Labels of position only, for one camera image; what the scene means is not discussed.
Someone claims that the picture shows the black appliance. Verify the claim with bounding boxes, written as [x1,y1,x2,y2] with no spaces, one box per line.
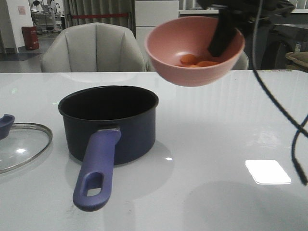
[260,24,308,69]

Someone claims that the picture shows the dark grey sideboard counter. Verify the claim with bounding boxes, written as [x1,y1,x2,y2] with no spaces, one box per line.
[178,9,308,70]

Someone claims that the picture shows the white drawer cabinet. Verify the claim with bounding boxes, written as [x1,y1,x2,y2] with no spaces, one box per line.
[135,0,179,48]

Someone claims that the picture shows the red bin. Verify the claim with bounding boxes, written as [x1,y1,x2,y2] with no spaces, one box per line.
[22,26,39,50]

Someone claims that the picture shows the left grey upholstered chair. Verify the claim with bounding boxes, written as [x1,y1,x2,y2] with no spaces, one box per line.
[41,23,146,73]

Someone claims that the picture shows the pink bowl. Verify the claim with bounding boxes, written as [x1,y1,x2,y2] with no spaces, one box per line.
[145,16,245,87]

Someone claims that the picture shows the beige cushion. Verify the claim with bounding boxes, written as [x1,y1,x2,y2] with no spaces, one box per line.
[285,51,308,72]

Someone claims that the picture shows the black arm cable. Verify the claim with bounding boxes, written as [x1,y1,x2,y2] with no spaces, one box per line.
[250,0,308,186]

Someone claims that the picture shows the grey upholstered chair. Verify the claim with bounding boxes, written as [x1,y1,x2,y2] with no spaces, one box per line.
[146,50,249,72]
[41,23,146,73]

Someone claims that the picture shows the red barrier tape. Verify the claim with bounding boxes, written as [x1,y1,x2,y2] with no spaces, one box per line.
[71,13,130,19]

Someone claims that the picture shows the orange ham slices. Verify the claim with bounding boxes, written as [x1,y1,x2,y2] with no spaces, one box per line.
[177,54,219,68]

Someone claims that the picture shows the right grey upholstered chair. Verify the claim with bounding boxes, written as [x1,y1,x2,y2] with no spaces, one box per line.
[146,50,249,72]

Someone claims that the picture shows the coloured sticker strip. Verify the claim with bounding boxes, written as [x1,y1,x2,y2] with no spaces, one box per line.
[258,69,292,72]

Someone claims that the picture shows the pink wall notice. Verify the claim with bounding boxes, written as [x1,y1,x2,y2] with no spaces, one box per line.
[18,6,26,15]

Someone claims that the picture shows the metal shelving rack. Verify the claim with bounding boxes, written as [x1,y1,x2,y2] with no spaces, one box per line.
[29,0,65,35]

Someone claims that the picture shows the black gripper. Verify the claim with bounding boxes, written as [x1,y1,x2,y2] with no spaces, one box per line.
[197,0,295,57]

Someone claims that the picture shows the glass lid with blue knob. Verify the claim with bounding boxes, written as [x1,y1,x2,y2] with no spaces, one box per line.
[0,114,53,174]

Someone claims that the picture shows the dark blue saucepan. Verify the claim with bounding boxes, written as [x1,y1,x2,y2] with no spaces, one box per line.
[58,86,159,212]

